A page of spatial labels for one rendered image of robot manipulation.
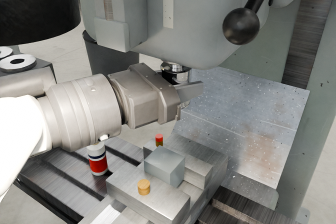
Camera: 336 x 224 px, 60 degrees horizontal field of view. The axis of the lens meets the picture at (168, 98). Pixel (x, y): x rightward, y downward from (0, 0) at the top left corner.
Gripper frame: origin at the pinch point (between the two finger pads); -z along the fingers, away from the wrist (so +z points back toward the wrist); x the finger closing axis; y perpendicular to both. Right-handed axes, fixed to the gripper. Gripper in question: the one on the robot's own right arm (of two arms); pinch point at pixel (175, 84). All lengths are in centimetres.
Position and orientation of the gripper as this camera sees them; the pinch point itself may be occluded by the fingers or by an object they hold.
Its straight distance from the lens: 44.8
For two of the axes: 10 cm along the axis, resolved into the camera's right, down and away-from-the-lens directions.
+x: -5.3, -4.6, 7.2
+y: -0.1, 8.5, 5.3
